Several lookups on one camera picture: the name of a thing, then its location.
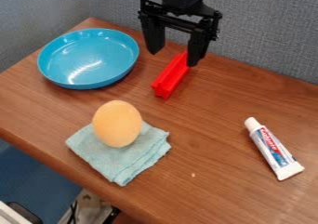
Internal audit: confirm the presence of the orange egg-shaped object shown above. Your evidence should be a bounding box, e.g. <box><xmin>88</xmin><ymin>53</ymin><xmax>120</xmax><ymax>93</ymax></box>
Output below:
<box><xmin>92</xmin><ymin>100</ymin><xmax>143</xmax><ymax>148</ymax></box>

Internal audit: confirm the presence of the white toothpaste tube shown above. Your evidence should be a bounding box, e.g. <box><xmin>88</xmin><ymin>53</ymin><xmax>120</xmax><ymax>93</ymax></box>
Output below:
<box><xmin>245</xmin><ymin>117</ymin><xmax>305</xmax><ymax>181</ymax></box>

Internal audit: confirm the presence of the red plastic block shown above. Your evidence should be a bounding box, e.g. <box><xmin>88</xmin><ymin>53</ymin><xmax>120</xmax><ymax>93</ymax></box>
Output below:
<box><xmin>151</xmin><ymin>52</ymin><xmax>190</xmax><ymax>99</ymax></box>

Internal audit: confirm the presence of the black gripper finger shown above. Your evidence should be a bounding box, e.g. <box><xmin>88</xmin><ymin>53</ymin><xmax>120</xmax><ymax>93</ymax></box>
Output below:
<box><xmin>142</xmin><ymin>17</ymin><xmax>166</xmax><ymax>55</ymax></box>
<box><xmin>187</xmin><ymin>33</ymin><xmax>210</xmax><ymax>67</ymax></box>

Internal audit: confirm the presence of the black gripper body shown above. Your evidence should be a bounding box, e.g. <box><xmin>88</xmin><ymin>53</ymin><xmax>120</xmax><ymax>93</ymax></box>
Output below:
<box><xmin>138</xmin><ymin>0</ymin><xmax>222</xmax><ymax>41</ymax></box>

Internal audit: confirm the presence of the white object bottom corner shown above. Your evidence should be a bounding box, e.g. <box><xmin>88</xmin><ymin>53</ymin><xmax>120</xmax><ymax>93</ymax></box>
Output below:
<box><xmin>0</xmin><ymin>201</ymin><xmax>43</xmax><ymax>224</ymax></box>

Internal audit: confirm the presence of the grey bag under table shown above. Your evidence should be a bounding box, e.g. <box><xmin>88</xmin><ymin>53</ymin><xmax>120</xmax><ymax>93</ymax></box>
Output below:
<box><xmin>59</xmin><ymin>190</ymin><xmax>119</xmax><ymax>224</ymax></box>

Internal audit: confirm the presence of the light blue folded cloth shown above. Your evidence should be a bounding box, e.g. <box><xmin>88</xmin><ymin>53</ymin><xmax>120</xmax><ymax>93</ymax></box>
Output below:
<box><xmin>66</xmin><ymin>123</ymin><xmax>171</xmax><ymax>187</ymax></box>

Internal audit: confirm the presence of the blue plate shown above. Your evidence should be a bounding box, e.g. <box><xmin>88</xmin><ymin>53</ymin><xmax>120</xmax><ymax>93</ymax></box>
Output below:
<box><xmin>38</xmin><ymin>28</ymin><xmax>139</xmax><ymax>90</ymax></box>

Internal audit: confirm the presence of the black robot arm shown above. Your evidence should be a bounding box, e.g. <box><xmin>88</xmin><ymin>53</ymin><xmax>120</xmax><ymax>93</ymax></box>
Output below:
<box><xmin>138</xmin><ymin>0</ymin><xmax>222</xmax><ymax>67</ymax></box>

